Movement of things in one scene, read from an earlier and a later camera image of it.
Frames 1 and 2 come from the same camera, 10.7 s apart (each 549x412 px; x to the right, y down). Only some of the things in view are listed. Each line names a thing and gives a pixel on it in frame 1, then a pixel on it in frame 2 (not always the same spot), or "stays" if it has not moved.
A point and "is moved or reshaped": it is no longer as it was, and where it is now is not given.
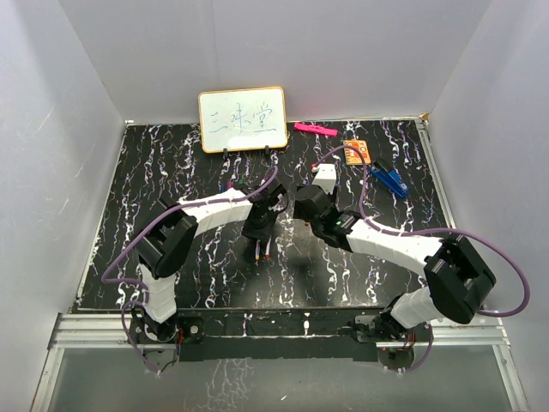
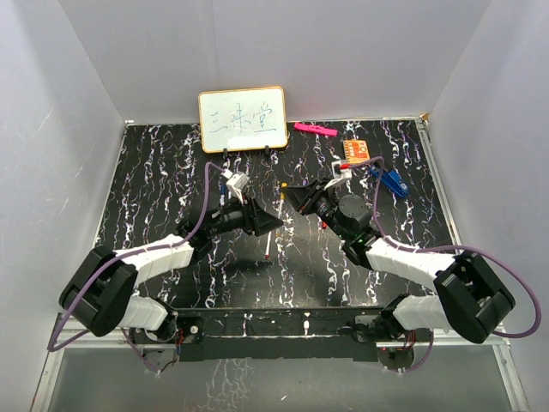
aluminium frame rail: [483, 331] stays
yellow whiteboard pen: [257, 251] is moved or reshaped
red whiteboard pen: [268, 252] stays
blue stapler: [391, 180] stays
